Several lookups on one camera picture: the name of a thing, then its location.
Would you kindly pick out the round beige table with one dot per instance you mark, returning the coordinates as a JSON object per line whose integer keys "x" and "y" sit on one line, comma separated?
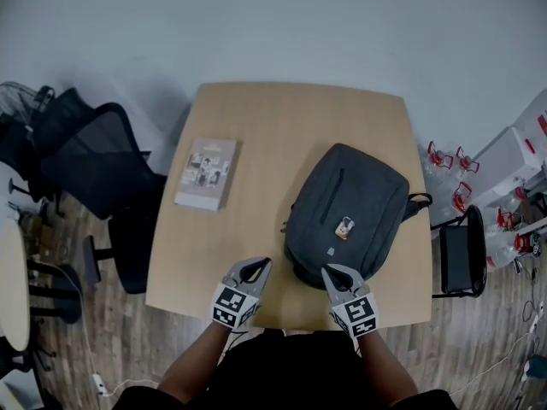
{"x": 13, "y": 284}

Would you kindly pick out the person's black clothing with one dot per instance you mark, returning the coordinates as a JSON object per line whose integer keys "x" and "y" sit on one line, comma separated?
{"x": 290, "y": 374}

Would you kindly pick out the small printed badge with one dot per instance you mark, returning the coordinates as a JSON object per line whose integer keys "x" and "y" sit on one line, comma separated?
{"x": 344, "y": 227}

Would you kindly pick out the group of clear water jugs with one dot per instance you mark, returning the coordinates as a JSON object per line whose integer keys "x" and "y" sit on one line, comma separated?
{"x": 444, "y": 182}

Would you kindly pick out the black mesh office chair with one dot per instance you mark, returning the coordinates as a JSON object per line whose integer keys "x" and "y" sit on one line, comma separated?
{"x": 102, "y": 165}
{"x": 60, "y": 113}

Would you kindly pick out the black folding chair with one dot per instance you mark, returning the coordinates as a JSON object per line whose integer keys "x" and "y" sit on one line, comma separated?
{"x": 459, "y": 254}

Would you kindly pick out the person's left forearm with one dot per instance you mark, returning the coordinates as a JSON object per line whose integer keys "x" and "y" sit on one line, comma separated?
{"x": 196, "y": 361}

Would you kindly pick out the beige paperback book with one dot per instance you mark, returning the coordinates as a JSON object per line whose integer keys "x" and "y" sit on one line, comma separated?
{"x": 207, "y": 173}

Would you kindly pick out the dark grey backpack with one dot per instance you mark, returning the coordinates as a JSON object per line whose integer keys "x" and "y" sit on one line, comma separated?
{"x": 363, "y": 195}

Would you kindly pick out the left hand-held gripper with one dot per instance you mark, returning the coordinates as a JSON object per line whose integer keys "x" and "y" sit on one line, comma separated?
{"x": 233, "y": 308}

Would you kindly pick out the person's right forearm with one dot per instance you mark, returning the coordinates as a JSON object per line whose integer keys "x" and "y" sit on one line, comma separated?
{"x": 384, "y": 365}

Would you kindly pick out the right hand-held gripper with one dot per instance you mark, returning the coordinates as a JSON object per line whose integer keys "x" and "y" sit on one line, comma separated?
{"x": 357, "y": 314}

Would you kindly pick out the black standing fan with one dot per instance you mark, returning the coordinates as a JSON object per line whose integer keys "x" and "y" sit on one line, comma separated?
{"x": 13, "y": 96}

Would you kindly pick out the white cabinet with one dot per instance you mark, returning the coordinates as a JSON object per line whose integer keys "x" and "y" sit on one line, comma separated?
{"x": 508, "y": 165}

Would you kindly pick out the white power strip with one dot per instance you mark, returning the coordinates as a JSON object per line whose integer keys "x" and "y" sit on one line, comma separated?
{"x": 99, "y": 383}

